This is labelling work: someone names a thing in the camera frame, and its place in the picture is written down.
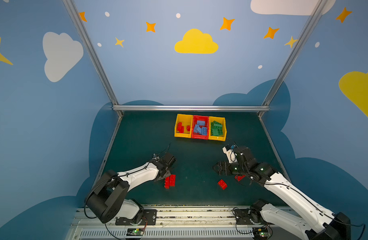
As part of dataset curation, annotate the left controller board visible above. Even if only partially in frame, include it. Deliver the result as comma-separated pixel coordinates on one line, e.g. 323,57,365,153
126,229,144,237

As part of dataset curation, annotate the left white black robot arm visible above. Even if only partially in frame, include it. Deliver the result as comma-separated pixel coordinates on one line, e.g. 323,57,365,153
84,153,176,225

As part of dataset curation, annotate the aluminium right frame post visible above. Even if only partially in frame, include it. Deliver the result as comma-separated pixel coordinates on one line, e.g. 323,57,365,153
258,0,329,119

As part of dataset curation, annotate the left yellow bin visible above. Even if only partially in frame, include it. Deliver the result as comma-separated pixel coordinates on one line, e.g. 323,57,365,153
174,114,193,139

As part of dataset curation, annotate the controller board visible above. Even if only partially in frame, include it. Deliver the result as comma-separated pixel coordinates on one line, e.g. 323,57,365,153
253,228,270,240
126,229,144,237

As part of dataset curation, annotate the aluminium front rail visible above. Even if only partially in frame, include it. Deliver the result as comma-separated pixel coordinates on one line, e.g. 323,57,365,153
66,206,301,240

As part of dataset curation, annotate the aluminium frame post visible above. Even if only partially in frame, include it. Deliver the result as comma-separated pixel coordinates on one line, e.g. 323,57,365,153
258,0,329,119
62,0,118,106

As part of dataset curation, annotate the aluminium back frame bar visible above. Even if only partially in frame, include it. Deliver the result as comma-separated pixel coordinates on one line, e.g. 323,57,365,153
112,105,270,112

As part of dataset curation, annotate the right yellow bin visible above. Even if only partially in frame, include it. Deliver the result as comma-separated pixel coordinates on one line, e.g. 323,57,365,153
209,116,227,142

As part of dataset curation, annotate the red brick pair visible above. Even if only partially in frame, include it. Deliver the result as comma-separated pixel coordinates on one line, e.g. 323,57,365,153
164,175,176,189

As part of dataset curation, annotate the large light blue brick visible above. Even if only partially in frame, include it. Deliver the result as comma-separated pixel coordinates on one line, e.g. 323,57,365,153
197,120,206,126

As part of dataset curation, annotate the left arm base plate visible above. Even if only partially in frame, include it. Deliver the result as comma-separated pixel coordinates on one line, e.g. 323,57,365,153
115,209,157,226

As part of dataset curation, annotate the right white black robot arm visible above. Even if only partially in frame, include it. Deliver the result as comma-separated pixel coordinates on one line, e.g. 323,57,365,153
213,145,351,240

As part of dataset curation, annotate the red middle bin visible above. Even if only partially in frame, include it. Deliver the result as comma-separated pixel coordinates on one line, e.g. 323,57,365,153
192,115,210,140

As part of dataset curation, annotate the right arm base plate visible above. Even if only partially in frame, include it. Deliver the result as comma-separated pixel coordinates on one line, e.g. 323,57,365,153
232,208,271,226

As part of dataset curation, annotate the aluminium left frame post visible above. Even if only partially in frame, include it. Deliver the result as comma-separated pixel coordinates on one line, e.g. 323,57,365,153
62,0,118,106

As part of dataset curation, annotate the yellow bin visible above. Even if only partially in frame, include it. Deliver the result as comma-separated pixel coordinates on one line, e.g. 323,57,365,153
209,116,227,142
174,114,193,139

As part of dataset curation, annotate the right controller board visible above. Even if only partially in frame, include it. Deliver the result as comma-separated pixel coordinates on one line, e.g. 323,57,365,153
253,228,270,240

